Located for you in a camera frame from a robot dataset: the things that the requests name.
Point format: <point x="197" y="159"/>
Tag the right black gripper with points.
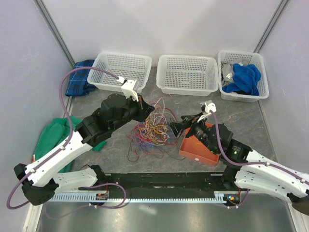
<point x="192" y="121"/>

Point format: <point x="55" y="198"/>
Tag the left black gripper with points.
<point x="144" y="108"/>

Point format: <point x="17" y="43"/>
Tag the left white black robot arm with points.
<point x="42" y="179"/>

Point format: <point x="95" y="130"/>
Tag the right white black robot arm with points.
<point x="245" y="167"/>

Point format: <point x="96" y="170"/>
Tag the orange plastic tray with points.
<point x="193" y="149"/>

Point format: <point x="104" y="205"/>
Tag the left white plastic basket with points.
<point x="128" y="66"/>

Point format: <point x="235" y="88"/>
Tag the white plastic basket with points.
<point x="187" y="75"/>
<point x="128" y="66"/>
<point x="255" y="59"/>

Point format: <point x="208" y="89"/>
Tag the middle white plastic basket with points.
<point x="187" y="75"/>

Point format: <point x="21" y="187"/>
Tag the blue plaid cloth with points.
<point x="78" y="84"/>

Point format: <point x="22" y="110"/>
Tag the grey sock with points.
<point x="227" y="71"/>

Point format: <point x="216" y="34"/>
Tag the blue fleece cloth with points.
<point x="245" y="79"/>

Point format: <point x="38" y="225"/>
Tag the green garment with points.
<point x="53" y="134"/>

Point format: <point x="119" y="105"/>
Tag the right white plastic basket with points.
<point x="255" y="59"/>

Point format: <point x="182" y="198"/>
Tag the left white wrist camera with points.
<point x="129" y="87"/>

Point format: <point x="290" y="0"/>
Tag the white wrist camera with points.
<point x="207" y="108"/>
<point x="129" y="87"/>

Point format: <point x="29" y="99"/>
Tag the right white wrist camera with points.
<point x="207" y="108"/>

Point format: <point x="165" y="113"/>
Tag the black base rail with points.
<point x="208" y="181"/>

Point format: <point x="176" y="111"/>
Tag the light blue slotted cable duct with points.
<point x="154" y="195"/>

